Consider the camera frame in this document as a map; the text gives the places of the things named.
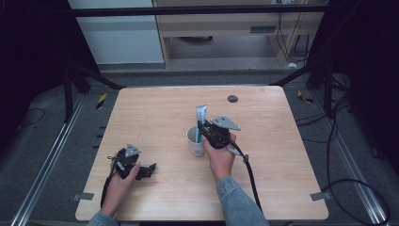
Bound white cabinet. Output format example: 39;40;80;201
66;0;165;66

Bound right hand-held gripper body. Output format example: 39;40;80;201
201;115;242;151

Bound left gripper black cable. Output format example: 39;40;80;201
100;155;118;209

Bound black metal stand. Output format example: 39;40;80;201
268;58;336;120
61;59;126;124

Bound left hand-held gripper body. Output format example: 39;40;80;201
106;143;142;181

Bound grey tape piece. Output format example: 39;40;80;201
72;191;95;202
309;191;333;202

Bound white cup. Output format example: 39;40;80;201
185;125;208;157

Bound person's left hand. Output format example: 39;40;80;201
100;163;141;218

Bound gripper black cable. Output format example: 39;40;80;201
226;139;265;215
100;155;118;209

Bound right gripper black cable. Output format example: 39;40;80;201
226;139;265;215

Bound light wooden desk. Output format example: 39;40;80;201
152;0;327;69

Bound white toothpaste tube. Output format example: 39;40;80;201
195;105;209;144

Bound thin black floor cable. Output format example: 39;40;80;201
19;107;46;128

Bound black floor cable bundle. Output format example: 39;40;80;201
295;73;354;145

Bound dark curtain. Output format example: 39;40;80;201
0;0;99;154
306;0;399;177

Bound looped black floor cable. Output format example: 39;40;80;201
321;178;391;226

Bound black horizontal frame bar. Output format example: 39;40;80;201
67;4;329;18

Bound aluminium floor rail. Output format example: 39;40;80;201
8;93;88;226
310;89;391;226

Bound person's right hand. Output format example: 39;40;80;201
201;133;237;184

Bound yellow black striped tape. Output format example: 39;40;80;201
95;92;108;110
296;89;314;105

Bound hanging black desk cables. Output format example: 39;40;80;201
275;11;312;65

